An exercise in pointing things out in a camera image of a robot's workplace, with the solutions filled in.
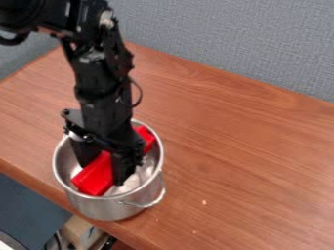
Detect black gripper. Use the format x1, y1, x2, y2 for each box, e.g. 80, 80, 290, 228
62, 59, 145, 186

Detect red block object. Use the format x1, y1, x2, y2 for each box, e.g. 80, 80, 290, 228
71, 125, 157, 196

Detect metal pot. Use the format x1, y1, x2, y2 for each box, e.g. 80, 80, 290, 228
52, 120, 166, 221

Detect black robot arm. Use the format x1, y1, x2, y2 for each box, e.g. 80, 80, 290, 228
0, 0, 145, 186

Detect beige box under table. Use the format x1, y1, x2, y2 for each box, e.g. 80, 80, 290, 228
60, 216, 108, 250

